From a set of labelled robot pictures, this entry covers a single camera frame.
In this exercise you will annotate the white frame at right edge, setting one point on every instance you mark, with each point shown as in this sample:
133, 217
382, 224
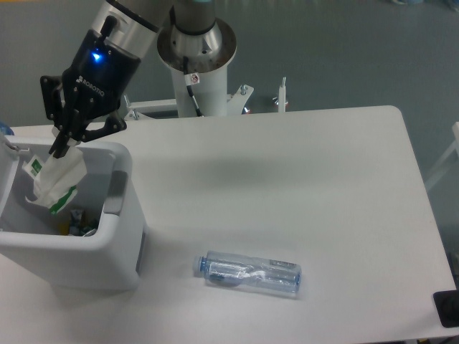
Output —
444, 163

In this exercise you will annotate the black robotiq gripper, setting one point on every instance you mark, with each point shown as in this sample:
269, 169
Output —
90, 88

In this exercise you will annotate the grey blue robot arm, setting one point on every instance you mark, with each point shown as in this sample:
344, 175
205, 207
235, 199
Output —
133, 25

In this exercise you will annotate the white green wrapper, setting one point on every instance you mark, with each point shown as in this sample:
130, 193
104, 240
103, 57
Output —
55, 180

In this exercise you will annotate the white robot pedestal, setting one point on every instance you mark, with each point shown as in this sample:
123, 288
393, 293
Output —
198, 66

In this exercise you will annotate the black device at table edge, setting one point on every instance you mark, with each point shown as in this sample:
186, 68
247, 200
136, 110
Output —
446, 303

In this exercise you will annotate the white trash can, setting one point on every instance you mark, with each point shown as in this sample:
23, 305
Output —
96, 241

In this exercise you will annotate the blue object at left edge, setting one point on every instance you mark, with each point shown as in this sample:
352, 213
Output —
5, 129

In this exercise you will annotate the clear plastic water bottle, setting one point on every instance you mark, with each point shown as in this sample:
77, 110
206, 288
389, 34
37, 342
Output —
233, 270

